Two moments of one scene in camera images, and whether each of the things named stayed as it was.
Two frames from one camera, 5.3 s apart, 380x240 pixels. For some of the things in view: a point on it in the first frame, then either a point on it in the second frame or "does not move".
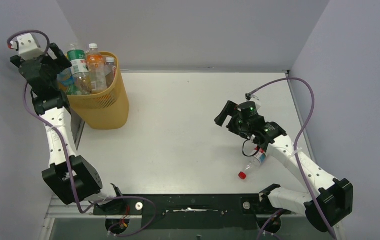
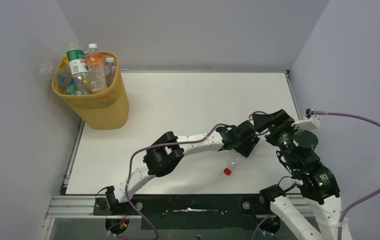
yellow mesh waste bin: x=107 y=110 does not move
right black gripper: x=230 y=114 to x=269 y=121
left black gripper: x=64 y=64 to x=244 y=150
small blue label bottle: x=109 y=77 does not move
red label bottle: x=256 y=160 to x=236 y=161
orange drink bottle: x=96 y=66 does not move
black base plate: x=189 y=211 does not move
